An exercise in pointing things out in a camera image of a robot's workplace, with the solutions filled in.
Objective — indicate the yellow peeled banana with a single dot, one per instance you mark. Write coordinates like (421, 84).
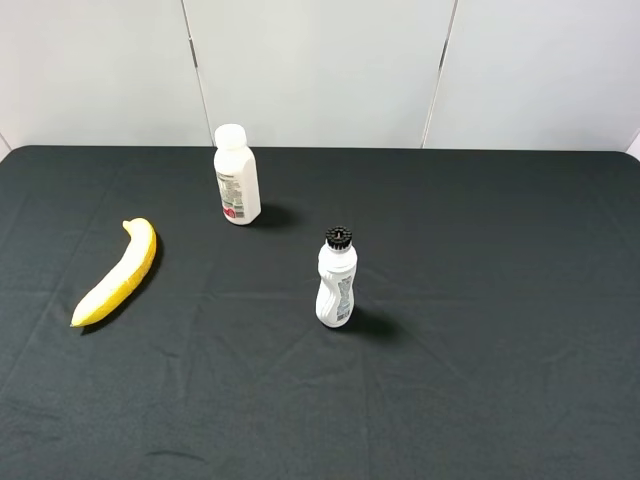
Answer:
(123, 279)

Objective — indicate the black tablecloth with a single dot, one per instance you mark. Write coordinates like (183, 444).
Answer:
(391, 314)

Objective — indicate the white milk bottle white cap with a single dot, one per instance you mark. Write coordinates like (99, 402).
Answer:
(236, 173)

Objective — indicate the white curvy bottle black cap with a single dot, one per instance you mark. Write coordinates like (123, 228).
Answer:
(337, 266)

